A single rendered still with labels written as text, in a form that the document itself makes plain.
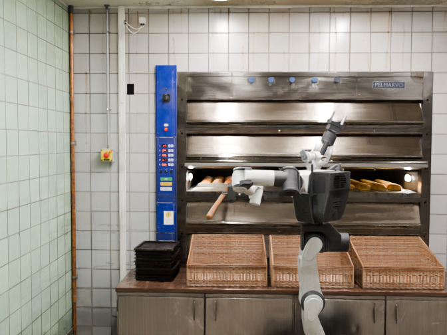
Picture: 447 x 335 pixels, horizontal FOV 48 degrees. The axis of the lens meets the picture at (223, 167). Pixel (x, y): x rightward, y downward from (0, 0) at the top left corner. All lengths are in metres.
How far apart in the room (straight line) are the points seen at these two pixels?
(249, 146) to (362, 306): 1.41
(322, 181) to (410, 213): 1.38
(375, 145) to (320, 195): 1.22
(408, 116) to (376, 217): 0.80
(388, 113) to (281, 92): 0.83
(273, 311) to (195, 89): 1.73
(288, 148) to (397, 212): 0.97
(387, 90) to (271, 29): 1.00
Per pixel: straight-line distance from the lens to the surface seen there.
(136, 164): 3.94
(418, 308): 3.68
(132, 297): 3.55
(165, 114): 3.87
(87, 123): 4.04
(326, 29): 4.00
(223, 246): 3.88
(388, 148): 4.01
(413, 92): 4.10
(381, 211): 4.05
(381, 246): 4.03
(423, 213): 4.14
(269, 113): 3.86
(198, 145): 3.87
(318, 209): 2.89
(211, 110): 3.88
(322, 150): 3.27
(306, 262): 3.01
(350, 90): 3.98
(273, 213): 3.90
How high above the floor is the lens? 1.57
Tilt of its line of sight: 3 degrees down
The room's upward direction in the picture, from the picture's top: straight up
